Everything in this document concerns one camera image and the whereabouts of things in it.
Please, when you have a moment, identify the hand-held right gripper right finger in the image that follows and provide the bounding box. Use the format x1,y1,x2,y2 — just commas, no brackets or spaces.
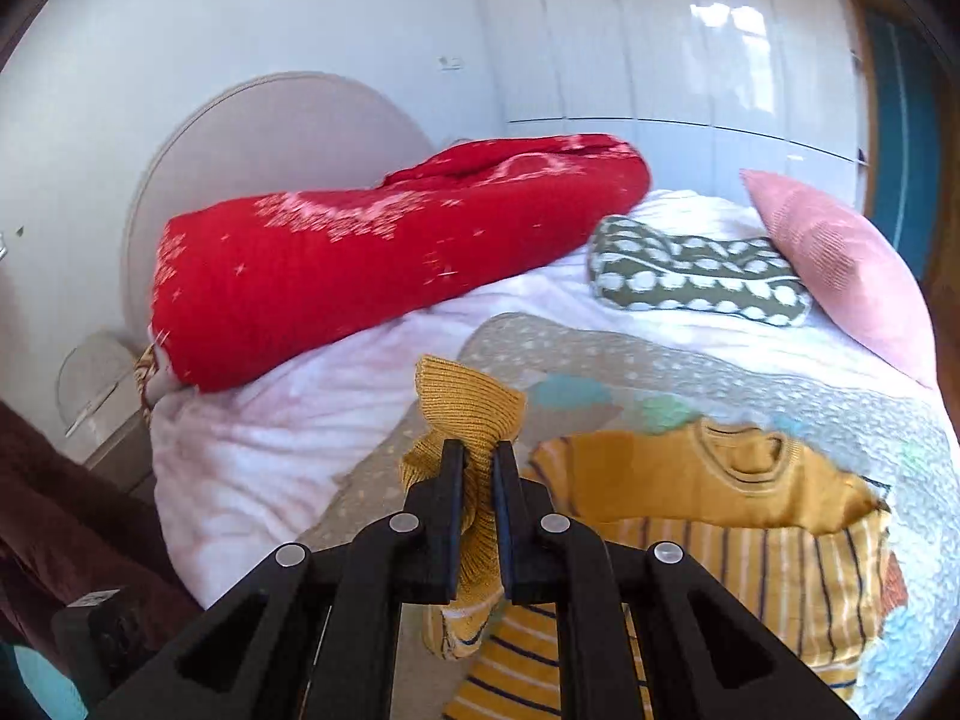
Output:
492,439,860,720

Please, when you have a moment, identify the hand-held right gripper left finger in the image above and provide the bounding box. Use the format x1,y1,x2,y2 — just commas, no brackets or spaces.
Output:
88,439,466,720

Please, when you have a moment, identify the yellow striped knit sweater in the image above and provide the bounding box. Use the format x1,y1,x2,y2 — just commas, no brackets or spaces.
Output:
397,355,895,720

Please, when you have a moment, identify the white fleece blanket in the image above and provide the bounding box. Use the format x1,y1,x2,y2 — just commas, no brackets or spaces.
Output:
150,187,938,610

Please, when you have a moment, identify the heart-patterned quilt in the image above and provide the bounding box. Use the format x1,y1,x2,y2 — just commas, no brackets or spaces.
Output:
292,313,960,720

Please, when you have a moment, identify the red rolled duvet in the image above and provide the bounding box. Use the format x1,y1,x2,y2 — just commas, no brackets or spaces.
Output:
150,133,652,393

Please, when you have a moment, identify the green white-spotted pillow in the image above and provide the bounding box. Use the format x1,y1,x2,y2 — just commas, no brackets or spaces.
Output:
587,215,815,329

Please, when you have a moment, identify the round beige headboard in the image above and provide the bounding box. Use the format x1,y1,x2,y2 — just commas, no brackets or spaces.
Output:
120,72,437,338

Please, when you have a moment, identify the pink ribbed pillow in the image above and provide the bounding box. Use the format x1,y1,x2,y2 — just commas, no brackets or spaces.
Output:
740,169,938,389

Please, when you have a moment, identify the white wardrobe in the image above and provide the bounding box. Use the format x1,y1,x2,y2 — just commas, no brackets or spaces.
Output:
471,0,872,166

